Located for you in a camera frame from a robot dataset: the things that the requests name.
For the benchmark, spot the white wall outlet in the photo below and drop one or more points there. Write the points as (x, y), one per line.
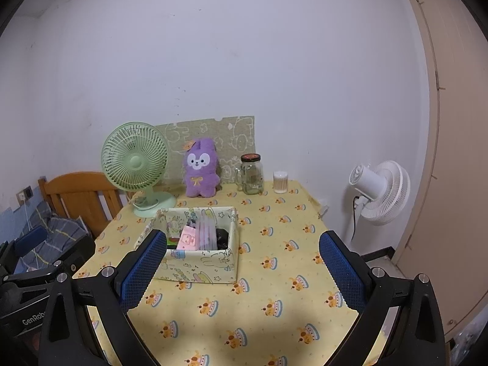
(324, 210)

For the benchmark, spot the green desk fan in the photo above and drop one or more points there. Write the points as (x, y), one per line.
(133, 160)

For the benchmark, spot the grey plaid bedding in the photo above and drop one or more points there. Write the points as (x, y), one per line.
(57, 232)

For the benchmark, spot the cotton swab container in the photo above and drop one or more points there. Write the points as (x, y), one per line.
(281, 182)

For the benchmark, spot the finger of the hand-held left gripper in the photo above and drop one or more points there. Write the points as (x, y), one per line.
(32, 237)
(78, 253)

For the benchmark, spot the pink cartoon tissue packet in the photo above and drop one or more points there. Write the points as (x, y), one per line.
(188, 238)

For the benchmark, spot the wall socket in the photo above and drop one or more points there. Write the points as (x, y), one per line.
(25, 194)

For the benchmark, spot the black cloth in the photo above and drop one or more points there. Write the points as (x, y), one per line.
(223, 239)

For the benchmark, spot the glass jar with lid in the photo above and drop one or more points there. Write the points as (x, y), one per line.
(252, 177)

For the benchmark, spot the white floor fan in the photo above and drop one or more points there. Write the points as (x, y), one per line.
(385, 192)

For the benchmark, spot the cartoon print fabric storage box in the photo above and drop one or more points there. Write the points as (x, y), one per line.
(206, 270)

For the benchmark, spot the green patterned board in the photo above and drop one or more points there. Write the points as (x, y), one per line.
(236, 137)

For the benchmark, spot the wooden headboard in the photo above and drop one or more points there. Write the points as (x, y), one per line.
(80, 198)

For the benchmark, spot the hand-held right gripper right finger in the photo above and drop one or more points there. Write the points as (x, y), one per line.
(341, 274)

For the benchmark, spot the beige door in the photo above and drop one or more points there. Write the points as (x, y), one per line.
(457, 141)

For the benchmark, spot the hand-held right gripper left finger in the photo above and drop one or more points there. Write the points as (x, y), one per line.
(142, 270)

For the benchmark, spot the purple plush toy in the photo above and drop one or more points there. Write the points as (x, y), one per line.
(202, 171)

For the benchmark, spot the clear pink plastic bag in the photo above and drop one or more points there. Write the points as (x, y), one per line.
(207, 232)

